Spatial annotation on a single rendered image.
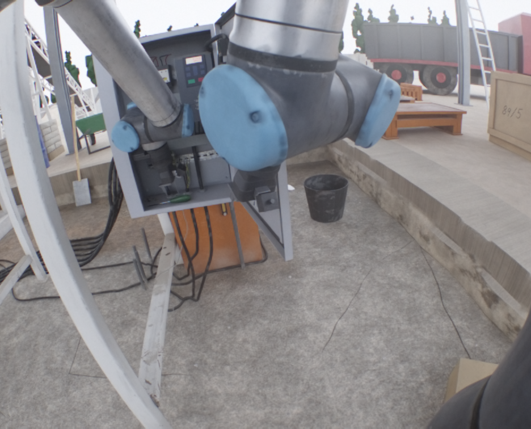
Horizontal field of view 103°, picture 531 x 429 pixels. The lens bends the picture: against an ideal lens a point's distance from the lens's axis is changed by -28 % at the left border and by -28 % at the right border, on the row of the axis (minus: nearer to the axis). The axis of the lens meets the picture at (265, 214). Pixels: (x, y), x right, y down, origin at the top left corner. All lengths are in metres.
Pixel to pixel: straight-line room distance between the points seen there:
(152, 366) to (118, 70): 0.91
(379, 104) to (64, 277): 0.71
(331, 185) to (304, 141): 2.08
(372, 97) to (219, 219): 1.40
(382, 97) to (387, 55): 8.66
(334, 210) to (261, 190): 1.62
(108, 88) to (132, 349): 1.15
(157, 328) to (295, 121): 1.08
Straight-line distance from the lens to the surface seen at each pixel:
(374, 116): 0.32
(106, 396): 1.43
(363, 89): 0.32
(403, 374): 1.29
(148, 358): 1.13
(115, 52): 0.57
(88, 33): 0.54
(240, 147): 0.23
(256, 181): 0.51
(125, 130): 0.83
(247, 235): 1.71
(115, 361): 0.87
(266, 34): 0.21
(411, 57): 8.97
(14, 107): 0.74
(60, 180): 3.94
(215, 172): 1.19
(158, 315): 1.27
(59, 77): 5.80
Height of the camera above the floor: 1.07
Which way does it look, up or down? 27 degrees down
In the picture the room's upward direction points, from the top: 7 degrees counter-clockwise
